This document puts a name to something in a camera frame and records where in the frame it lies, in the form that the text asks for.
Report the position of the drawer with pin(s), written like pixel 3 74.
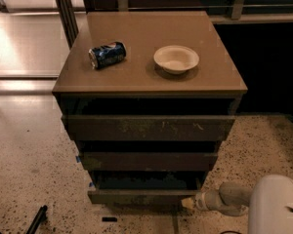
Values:
pixel 150 193
pixel 148 161
pixel 147 128

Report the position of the white paper bowl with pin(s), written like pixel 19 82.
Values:
pixel 176 59

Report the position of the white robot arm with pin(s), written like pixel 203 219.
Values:
pixel 269 204

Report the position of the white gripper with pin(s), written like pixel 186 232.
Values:
pixel 200 201

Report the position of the black rod on floor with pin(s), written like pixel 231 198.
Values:
pixel 39 218

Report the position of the metal railing frame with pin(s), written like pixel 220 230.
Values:
pixel 219 11

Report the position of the brown drawer cabinet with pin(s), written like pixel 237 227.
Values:
pixel 138 86

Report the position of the black tape on floor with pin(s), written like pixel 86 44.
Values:
pixel 109 219

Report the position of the blue soda can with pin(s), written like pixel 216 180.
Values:
pixel 107 55

